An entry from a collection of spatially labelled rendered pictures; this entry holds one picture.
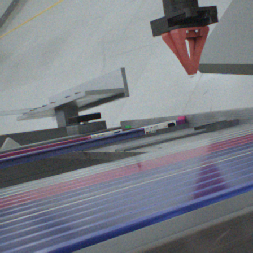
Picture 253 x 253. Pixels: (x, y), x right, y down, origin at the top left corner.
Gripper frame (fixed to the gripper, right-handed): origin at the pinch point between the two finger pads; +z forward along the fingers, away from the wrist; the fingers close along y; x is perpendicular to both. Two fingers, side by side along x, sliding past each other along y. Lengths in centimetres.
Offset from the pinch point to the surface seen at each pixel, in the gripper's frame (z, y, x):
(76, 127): 6.6, -19.0, -13.1
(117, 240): 7, 48, -45
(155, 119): 7.2, -7.0, -4.0
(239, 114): 7.6, 13.2, -4.0
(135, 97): 6, -172, 101
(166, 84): 2, -146, 105
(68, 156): 9.4, -3.0, -23.1
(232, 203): 7, 49, -40
